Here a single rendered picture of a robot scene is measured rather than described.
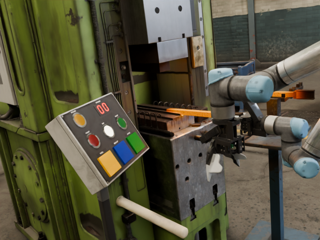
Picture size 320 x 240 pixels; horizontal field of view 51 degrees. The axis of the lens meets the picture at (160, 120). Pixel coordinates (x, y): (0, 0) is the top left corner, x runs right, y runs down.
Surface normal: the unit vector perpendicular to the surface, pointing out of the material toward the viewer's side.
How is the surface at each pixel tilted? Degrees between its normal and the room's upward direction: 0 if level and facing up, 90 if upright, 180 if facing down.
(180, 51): 90
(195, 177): 90
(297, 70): 109
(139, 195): 90
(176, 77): 90
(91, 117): 60
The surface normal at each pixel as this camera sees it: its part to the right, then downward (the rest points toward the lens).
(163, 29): 0.67, 0.12
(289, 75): -0.48, 0.59
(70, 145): -0.38, 0.29
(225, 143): -0.78, 0.26
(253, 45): -0.59, 0.29
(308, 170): -0.05, 0.27
